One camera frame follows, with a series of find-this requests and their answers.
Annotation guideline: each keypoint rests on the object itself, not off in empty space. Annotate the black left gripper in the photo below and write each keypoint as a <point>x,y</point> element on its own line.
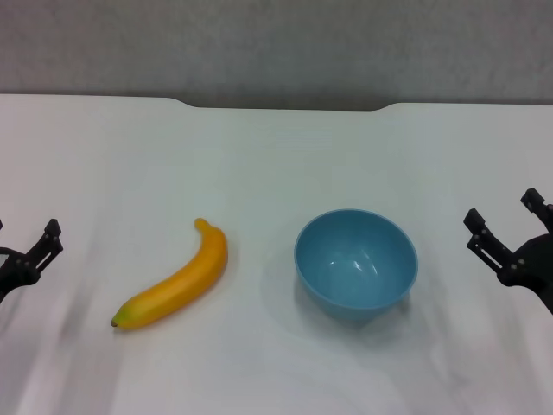
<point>13,272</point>

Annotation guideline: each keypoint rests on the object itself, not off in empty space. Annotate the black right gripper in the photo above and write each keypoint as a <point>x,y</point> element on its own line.
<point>533,263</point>

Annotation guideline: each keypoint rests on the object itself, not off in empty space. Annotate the yellow banana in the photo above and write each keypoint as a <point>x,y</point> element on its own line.
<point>181,281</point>

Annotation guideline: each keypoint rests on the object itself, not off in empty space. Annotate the blue plastic bowl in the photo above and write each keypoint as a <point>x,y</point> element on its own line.
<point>354,268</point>

